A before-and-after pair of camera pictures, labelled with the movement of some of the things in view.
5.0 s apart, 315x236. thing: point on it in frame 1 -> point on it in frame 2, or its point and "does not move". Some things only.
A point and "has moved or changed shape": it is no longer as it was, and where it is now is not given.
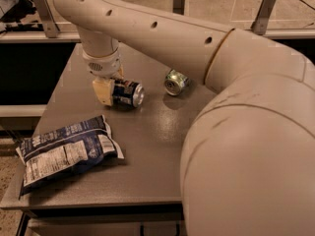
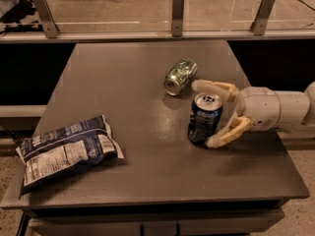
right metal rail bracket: x=260 y=23 does not move
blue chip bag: x=49 y=156 does not move
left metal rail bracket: x=48 y=21 does not move
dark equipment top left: x=23 y=8 does not move
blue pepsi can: x=127 y=94 has moved or changed shape
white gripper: x=104 y=66 -> x=261 y=108
